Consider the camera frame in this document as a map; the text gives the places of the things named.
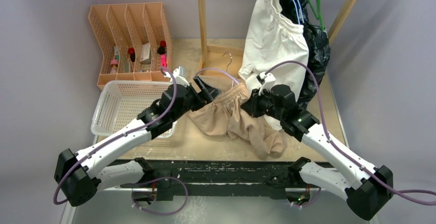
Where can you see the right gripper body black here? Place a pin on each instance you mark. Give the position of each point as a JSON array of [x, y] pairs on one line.
[[261, 104]]

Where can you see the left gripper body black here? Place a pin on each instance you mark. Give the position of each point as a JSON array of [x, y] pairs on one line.
[[194, 100]]

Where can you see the beige shorts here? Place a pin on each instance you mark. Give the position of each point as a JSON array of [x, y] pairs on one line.
[[224, 117]]

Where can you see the white shorts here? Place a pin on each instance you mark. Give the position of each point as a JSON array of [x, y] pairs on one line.
[[271, 39]]

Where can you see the white plastic basket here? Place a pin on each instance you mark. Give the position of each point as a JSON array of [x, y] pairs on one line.
[[121, 101]]

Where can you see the peach plastic file organizer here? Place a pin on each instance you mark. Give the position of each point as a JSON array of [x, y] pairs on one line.
[[117, 27]]

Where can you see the lilac hanger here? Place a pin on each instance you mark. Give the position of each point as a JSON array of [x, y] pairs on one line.
[[234, 80]]

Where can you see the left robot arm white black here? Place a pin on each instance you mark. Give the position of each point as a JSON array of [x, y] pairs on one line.
[[82, 174]]

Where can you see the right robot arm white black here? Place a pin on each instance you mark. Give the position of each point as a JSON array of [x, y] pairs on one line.
[[360, 183]]

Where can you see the black patterned shorts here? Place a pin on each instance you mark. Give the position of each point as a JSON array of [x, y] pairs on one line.
[[319, 52]]

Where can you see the green hanger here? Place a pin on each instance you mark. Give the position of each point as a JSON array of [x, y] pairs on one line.
[[317, 12]]

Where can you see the wooden clothes rack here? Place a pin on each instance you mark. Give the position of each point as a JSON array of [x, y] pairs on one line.
[[213, 62]]

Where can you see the pink highlighter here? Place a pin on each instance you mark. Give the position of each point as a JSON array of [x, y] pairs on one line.
[[163, 60]]

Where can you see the white small box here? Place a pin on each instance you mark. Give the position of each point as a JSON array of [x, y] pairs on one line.
[[145, 54]]

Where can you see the red black marker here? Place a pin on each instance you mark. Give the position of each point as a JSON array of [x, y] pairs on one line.
[[132, 54]]

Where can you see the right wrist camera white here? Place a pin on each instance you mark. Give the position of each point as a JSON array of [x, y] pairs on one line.
[[267, 81]]

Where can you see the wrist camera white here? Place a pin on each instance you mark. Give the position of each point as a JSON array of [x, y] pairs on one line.
[[267, 81], [179, 76]]

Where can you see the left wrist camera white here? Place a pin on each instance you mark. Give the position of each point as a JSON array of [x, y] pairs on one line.
[[179, 76]]

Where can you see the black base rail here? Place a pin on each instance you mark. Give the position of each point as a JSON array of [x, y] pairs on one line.
[[276, 180]]

